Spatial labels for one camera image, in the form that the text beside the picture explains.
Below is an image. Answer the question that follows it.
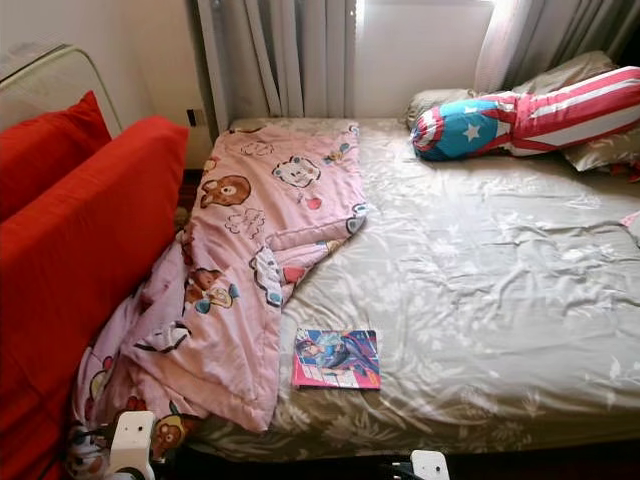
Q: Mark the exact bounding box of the colourful comic book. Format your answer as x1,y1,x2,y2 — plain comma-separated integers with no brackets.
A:
292,328,382,391

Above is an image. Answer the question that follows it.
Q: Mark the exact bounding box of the red back cushion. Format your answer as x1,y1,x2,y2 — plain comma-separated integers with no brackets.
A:
0,92,113,221

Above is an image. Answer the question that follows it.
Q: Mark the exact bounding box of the red sofa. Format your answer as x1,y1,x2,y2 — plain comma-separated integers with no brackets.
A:
0,116,189,480

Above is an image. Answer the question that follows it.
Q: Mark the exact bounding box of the plastic wrapped mattress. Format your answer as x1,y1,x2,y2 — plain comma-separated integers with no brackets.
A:
0,42,126,136

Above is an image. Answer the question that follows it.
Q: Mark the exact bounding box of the pink cartoon print blanket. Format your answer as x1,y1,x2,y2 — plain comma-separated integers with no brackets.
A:
65,122,369,480

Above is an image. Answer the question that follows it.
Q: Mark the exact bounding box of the grey curtain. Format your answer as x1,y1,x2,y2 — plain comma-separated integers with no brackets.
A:
475,0,640,93
195,0,359,129

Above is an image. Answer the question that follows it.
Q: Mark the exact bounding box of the star and stripes bolster pillow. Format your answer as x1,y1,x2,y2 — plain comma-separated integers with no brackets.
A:
410,66,640,161

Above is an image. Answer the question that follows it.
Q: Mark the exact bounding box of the bed with beige floral sheet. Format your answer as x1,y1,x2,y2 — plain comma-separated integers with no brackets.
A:
180,118,640,461

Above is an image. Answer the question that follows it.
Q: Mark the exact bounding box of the beige floral pillow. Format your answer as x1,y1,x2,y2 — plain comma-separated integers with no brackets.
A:
405,50,619,129
563,125,640,173

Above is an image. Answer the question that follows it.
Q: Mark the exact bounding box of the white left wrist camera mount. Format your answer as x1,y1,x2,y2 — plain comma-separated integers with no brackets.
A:
110,411,158,480

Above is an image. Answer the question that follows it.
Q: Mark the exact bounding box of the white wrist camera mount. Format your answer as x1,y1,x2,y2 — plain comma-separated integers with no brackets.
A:
110,411,158,480
410,450,451,480

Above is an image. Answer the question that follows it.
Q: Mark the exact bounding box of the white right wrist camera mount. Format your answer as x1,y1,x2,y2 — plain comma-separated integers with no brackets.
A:
410,450,451,480

